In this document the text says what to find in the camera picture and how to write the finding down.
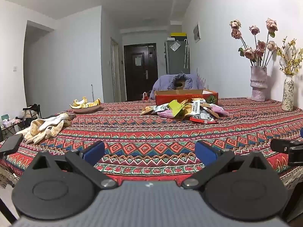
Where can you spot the dark entrance door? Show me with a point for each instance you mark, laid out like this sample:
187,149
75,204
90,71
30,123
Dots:
142,82

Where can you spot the white interior door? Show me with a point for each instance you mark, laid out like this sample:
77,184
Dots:
116,75

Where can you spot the pink snack packet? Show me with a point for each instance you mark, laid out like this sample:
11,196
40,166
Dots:
219,110
165,114

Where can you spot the pink ceramic vase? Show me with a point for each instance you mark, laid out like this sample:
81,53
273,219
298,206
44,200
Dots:
258,85

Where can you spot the red bag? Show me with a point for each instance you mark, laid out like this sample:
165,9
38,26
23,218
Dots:
144,96

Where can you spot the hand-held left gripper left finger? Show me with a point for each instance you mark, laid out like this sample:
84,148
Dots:
94,150

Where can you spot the bunch of dried pink roses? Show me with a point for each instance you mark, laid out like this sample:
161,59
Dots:
251,52

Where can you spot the brown chair back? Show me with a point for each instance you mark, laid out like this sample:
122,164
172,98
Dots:
180,87

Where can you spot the yellow flower branches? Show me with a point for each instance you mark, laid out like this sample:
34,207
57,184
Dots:
292,61

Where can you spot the purple jacket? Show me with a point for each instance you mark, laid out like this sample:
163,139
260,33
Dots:
163,82

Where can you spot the pile of mixed snack packets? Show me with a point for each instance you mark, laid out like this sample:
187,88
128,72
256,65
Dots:
201,117

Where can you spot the wall electrical panel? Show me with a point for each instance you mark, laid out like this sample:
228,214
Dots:
197,33

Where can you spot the red cardboard box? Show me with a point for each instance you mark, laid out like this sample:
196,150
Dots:
170,98

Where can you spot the paper notice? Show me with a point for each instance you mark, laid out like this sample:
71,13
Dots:
139,59

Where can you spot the clear plastic bag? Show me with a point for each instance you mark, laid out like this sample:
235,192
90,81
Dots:
175,46

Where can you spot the grey refrigerator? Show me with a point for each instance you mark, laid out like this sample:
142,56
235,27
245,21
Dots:
175,61

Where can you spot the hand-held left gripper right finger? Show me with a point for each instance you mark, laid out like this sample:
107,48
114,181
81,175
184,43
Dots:
205,152

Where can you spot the yellow box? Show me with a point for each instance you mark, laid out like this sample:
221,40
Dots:
178,34

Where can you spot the floral white vase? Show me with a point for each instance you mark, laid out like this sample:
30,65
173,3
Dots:
287,94

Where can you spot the black smartphone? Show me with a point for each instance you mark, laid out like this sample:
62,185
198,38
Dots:
10,143

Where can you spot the small cluttered side table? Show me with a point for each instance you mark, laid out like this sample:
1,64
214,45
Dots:
9,123

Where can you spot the white folded umbrella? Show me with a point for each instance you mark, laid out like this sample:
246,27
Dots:
186,54

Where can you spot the bowl of fruit peels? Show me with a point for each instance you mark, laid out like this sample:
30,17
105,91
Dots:
81,103

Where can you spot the green snack packet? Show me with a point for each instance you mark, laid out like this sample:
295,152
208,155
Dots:
175,106

